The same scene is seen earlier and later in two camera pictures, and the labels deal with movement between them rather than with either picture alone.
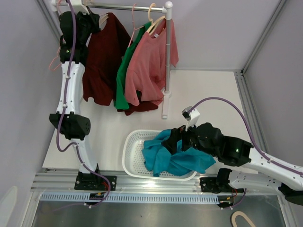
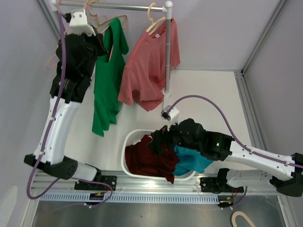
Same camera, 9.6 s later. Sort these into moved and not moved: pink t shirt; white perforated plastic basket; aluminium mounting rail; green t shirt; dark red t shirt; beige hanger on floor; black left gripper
Moved: dark red t shirt; black left gripper; green t shirt
Not moved: white perforated plastic basket; aluminium mounting rail; beige hanger on floor; pink t shirt
